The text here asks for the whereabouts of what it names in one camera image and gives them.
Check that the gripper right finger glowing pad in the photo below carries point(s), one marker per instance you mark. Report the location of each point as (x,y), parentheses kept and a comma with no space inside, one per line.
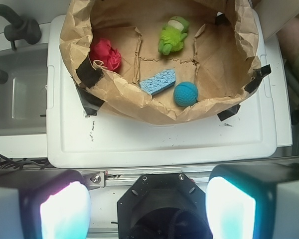
(253,201)

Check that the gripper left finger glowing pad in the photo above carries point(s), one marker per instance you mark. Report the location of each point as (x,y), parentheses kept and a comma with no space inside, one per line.
(43,204)

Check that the grey toy sink basin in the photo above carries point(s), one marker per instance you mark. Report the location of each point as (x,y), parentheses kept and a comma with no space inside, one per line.
(23,98)

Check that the blue textured ball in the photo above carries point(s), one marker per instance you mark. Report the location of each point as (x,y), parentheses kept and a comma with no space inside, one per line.
(185,94)

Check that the blue sponge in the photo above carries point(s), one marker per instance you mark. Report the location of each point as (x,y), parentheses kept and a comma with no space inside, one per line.
(159,82)

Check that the brown paper bag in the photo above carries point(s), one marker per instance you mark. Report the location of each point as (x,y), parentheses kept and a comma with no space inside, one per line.
(219,55)

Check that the red crumpled paper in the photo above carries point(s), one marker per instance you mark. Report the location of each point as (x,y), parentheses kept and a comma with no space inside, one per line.
(103,54)

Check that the dark grey faucet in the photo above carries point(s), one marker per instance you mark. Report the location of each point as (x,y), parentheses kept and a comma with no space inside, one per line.
(19,27)

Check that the green frog toy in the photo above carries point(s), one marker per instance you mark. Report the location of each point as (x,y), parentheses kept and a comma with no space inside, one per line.
(172,35)

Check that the black octagonal mount plate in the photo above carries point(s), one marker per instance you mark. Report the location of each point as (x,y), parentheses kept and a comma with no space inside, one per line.
(163,206)

